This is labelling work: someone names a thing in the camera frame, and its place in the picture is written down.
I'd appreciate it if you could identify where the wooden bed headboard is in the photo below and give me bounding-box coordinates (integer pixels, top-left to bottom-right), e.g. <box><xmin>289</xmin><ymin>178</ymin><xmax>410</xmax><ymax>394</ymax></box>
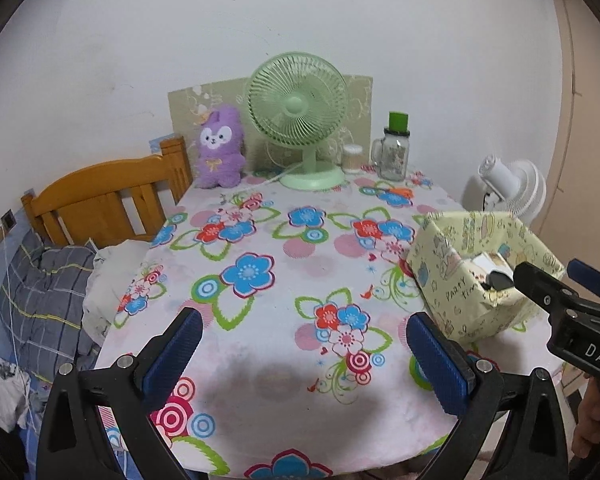
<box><xmin>21</xmin><ymin>136</ymin><xmax>193</xmax><ymax>248</ymax></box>

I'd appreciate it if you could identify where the black round pouch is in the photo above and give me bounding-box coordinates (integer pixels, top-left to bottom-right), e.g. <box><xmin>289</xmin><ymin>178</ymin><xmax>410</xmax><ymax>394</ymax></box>
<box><xmin>482</xmin><ymin>269</ymin><xmax>515</xmax><ymax>292</ymax></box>

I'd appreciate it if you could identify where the white cloth with black print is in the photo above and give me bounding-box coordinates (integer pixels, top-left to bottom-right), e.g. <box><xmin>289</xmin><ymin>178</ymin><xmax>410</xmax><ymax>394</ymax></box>
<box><xmin>0</xmin><ymin>355</ymin><xmax>31</xmax><ymax>433</ymax></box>

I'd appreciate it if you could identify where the white crumpled cloth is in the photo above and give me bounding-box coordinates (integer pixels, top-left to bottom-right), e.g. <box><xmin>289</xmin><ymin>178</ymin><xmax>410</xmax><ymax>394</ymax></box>
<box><xmin>82</xmin><ymin>239</ymin><xmax>153</xmax><ymax>346</ymax></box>

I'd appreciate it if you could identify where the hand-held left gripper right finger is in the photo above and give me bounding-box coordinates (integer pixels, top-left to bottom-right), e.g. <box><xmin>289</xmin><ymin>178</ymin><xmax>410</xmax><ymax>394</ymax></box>
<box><xmin>405</xmin><ymin>311</ymin><xmax>571</xmax><ymax>480</ymax></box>

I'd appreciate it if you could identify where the green desk fan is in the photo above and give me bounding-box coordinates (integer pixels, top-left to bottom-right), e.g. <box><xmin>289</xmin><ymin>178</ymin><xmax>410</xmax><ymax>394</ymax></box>
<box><xmin>245</xmin><ymin>51</ymin><xmax>348</xmax><ymax>192</ymax></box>

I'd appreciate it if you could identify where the grey plaid blanket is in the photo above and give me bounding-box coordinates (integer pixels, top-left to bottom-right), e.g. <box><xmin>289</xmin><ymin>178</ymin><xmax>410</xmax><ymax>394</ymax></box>
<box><xmin>0</xmin><ymin>230</ymin><xmax>106</xmax><ymax>386</ymax></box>

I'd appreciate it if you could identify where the glass jar mug green lid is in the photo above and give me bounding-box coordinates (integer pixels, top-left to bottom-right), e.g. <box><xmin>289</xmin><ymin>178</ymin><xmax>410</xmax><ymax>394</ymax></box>
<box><xmin>371</xmin><ymin>111</ymin><xmax>412</xmax><ymax>182</ymax></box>

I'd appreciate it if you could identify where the blue printed bedsheet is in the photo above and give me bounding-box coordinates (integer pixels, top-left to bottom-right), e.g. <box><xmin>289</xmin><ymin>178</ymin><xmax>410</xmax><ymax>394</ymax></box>
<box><xmin>10</xmin><ymin>395</ymin><xmax>46</xmax><ymax>480</ymax></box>

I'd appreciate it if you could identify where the thin white wall cable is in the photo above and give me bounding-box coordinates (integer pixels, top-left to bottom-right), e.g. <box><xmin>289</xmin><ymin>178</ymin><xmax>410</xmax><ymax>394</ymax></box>
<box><xmin>0</xmin><ymin>227</ymin><xmax>36</xmax><ymax>436</ymax></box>

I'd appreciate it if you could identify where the floral tablecloth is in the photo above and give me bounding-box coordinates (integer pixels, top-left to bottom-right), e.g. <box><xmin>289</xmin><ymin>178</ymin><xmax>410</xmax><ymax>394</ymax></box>
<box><xmin>92</xmin><ymin>167</ymin><xmax>576</xmax><ymax>480</ymax></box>

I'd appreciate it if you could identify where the white fan power cable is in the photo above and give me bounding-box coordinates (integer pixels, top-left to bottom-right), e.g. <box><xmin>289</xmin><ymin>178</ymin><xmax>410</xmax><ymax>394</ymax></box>
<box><xmin>250</xmin><ymin>160</ymin><xmax>308</xmax><ymax>186</ymax></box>

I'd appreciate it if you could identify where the green patterned board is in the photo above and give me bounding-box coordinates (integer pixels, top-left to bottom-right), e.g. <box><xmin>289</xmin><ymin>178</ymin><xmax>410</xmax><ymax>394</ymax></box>
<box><xmin>167</xmin><ymin>74</ymin><xmax>374</xmax><ymax>181</ymax></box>

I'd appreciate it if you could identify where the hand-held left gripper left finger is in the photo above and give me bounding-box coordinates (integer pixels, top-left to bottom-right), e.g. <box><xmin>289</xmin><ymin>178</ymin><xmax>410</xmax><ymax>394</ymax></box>
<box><xmin>36</xmin><ymin>307</ymin><xmax>204</xmax><ymax>480</ymax></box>

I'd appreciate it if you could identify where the white remote control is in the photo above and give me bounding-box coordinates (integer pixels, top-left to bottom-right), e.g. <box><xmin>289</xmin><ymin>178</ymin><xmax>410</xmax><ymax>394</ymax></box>
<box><xmin>467</xmin><ymin>252</ymin><xmax>510</xmax><ymax>278</ymax></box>

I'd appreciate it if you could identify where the white standing fan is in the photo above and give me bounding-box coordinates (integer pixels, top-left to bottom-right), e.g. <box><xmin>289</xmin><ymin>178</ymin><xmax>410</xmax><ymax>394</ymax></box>
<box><xmin>461</xmin><ymin>156</ymin><xmax>548</xmax><ymax>226</ymax></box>

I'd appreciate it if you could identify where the person's right hand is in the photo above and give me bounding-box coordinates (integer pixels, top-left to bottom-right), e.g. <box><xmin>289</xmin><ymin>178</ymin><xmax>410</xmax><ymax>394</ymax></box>
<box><xmin>571</xmin><ymin>375</ymin><xmax>600</xmax><ymax>461</ymax></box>

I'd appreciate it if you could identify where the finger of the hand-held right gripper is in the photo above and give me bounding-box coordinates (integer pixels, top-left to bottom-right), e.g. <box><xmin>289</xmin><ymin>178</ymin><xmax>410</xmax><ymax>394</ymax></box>
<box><xmin>512</xmin><ymin>261</ymin><xmax>581</xmax><ymax>318</ymax></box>
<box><xmin>567</xmin><ymin>258</ymin><xmax>600</xmax><ymax>306</ymax></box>

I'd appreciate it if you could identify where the purple plush toy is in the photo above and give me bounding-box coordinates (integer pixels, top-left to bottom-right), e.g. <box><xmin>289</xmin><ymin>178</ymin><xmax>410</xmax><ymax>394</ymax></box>
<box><xmin>194</xmin><ymin>104</ymin><xmax>247</xmax><ymax>189</ymax></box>

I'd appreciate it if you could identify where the beige door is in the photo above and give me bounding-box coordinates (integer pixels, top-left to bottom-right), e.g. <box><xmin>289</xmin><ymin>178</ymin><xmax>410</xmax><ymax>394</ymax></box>
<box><xmin>545</xmin><ymin>0</ymin><xmax>600</xmax><ymax>281</ymax></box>

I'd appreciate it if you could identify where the yellow patterned paper box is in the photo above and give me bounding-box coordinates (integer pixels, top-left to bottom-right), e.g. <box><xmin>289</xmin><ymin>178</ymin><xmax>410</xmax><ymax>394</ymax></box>
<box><xmin>406</xmin><ymin>210</ymin><xmax>566</xmax><ymax>346</ymax></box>

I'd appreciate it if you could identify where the cotton swab container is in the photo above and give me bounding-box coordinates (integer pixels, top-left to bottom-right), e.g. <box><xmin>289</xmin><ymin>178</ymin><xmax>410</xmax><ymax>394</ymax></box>
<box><xmin>342</xmin><ymin>144</ymin><xmax>364</xmax><ymax>175</ymax></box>

